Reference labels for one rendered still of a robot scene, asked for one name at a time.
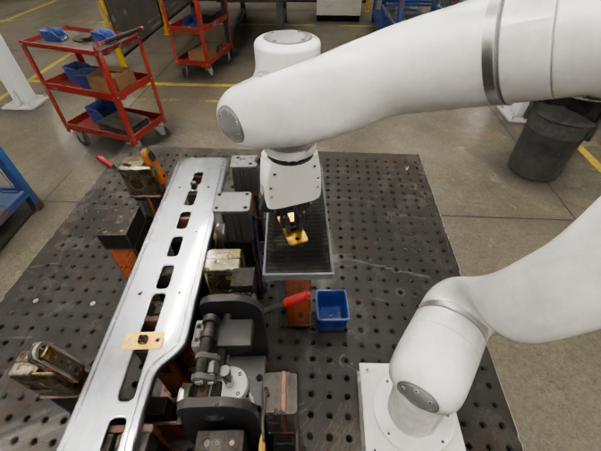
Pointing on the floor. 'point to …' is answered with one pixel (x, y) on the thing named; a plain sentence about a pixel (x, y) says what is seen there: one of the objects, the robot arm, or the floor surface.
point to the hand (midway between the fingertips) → (292, 219)
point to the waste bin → (554, 135)
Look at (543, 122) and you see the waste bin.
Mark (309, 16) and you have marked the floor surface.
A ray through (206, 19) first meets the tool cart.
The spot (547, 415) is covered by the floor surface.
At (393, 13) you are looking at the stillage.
